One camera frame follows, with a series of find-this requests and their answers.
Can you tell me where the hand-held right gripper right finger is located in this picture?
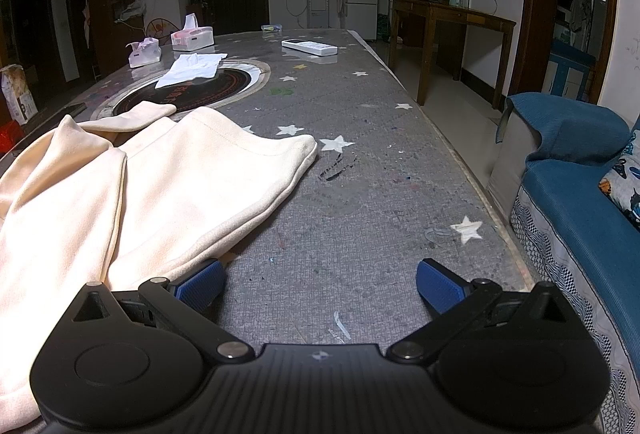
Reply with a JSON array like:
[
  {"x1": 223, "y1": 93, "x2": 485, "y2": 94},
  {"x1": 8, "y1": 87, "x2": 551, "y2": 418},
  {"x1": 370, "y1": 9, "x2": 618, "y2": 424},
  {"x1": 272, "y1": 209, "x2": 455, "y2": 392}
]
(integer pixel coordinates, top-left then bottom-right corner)
[{"x1": 386, "y1": 258, "x2": 573, "y2": 363}]

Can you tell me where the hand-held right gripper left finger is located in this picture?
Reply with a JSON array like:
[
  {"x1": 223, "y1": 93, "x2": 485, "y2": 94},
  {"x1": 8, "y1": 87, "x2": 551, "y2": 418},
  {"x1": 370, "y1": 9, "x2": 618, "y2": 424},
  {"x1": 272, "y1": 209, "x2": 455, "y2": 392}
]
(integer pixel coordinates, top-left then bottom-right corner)
[{"x1": 72, "y1": 258, "x2": 256, "y2": 363}]

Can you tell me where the cream garment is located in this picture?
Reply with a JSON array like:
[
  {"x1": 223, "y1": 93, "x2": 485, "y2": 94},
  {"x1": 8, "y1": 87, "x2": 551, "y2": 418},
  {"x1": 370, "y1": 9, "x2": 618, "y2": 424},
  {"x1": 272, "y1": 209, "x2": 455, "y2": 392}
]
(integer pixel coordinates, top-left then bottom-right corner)
[{"x1": 0, "y1": 103, "x2": 319, "y2": 430}]

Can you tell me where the blue sofa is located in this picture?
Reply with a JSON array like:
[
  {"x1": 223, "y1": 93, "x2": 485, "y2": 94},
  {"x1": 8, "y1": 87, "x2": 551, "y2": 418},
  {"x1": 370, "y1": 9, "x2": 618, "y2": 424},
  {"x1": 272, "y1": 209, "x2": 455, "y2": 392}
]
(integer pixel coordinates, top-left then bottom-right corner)
[{"x1": 492, "y1": 91, "x2": 640, "y2": 434}]

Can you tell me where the round black induction cooktop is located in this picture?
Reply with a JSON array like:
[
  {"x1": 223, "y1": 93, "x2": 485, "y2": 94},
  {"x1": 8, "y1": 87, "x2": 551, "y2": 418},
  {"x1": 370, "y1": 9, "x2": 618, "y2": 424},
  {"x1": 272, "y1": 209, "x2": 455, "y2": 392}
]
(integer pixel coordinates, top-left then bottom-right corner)
[{"x1": 97, "y1": 59, "x2": 273, "y2": 120}]

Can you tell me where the butterfly printed cushion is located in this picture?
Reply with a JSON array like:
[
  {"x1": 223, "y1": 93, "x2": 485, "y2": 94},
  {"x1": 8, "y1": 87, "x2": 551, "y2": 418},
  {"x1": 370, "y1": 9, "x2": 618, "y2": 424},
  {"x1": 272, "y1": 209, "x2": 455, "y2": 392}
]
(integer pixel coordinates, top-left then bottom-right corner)
[{"x1": 598, "y1": 129, "x2": 640, "y2": 232}]

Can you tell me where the white plastic tissue pack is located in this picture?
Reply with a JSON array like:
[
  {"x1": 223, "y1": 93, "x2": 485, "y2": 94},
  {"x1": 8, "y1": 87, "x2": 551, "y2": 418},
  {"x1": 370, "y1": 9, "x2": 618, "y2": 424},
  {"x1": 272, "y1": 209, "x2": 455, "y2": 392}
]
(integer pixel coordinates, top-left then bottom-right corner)
[{"x1": 127, "y1": 39, "x2": 162, "y2": 68}]

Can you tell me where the red plastic stool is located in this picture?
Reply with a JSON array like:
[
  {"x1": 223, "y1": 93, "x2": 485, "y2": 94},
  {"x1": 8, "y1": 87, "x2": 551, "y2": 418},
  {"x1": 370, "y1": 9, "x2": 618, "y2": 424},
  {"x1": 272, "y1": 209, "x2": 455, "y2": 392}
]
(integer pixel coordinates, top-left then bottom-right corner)
[{"x1": 0, "y1": 121, "x2": 23, "y2": 155}]

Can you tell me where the blue storage cabinet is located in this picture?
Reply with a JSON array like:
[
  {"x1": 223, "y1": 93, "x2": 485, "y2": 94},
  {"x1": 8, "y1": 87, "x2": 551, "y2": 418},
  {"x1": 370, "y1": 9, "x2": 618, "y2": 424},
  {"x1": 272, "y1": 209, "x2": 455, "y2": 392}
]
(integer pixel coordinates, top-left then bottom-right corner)
[{"x1": 542, "y1": 39, "x2": 596, "y2": 102}]

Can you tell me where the pink and white tissue box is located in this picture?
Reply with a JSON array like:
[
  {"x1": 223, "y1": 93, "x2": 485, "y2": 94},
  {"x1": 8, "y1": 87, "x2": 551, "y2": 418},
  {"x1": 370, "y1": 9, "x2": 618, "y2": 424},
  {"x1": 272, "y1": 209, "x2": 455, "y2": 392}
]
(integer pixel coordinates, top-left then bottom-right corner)
[{"x1": 171, "y1": 14, "x2": 216, "y2": 51}]

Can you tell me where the white remote control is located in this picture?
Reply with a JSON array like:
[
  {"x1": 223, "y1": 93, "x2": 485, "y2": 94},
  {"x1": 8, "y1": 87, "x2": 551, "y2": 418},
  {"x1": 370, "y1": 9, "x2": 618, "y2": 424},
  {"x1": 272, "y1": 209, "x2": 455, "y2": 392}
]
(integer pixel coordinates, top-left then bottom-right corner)
[{"x1": 281, "y1": 39, "x2": 338, "y2": 57}]

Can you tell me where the pink floor fan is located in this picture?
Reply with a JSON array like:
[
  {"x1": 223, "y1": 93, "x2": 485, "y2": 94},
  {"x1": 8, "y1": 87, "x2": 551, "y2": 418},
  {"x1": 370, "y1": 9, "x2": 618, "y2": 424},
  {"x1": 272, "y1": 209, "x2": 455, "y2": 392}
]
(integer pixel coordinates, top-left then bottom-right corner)
[{"x1": 145, "y1": 16, "x2": 176, "y2": 40}]

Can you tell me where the printed paper sack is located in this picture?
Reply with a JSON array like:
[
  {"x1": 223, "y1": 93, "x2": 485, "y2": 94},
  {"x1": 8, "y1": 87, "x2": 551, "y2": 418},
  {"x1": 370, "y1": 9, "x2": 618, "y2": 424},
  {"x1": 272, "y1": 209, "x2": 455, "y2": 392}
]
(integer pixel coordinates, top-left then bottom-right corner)
[{"x1": 0, "y1": 64, "x2": 38, "y2": 126}]

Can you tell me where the dark wooden side table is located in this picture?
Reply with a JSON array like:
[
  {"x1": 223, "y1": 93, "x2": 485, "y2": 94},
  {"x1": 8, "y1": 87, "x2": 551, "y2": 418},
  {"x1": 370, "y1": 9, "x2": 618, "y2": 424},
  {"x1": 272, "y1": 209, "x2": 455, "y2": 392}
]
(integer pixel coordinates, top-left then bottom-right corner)
[{"x1": 387, "y1": 0, "x2": 517, "y2": 110}]

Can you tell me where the white water dispenser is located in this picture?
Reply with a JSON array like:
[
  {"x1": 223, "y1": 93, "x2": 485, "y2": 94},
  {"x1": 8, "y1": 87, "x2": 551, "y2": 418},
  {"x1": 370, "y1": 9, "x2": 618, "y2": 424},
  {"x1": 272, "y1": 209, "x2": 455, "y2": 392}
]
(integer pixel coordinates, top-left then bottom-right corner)
[{"x1": 306, "y1": 0, "x2": 331, "y2": 29}]

